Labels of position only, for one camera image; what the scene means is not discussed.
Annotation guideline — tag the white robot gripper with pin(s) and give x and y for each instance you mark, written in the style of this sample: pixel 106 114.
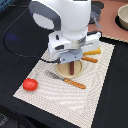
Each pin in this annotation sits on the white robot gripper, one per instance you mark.
pixel 62 50

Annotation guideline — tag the red toy tomato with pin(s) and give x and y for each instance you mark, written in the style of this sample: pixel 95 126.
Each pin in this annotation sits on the red toy tomato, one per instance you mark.
pixel 30 84

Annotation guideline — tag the brown toy sausage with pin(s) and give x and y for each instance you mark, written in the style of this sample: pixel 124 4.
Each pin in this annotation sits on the brown toy sausage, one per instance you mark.
pixel 72 69

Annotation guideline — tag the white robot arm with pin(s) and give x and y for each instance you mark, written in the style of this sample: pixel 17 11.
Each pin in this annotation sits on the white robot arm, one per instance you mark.
pixel 68 20

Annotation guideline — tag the beige round plate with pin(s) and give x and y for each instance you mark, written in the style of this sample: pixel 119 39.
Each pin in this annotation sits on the beige round plate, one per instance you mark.
pixel 64 69

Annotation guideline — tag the grey frying pan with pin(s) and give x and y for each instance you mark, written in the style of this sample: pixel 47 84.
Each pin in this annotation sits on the grey frying pan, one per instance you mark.
pixel 95 15

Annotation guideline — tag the beige woven placemat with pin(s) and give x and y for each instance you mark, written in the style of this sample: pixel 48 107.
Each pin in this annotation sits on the beige woven placemat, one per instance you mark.
pixel 70 103

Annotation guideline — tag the beige bowl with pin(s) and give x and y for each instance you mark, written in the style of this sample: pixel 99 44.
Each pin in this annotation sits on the beige bowl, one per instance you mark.
pixel 123 16

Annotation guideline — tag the knife with wooden handle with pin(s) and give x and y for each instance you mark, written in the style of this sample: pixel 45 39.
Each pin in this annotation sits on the knife with wooden handle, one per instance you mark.
pixel 89 59

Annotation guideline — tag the fork with wooden handle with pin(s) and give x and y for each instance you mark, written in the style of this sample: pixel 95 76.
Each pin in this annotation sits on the fork with wooden handle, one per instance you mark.
pixel 66 80

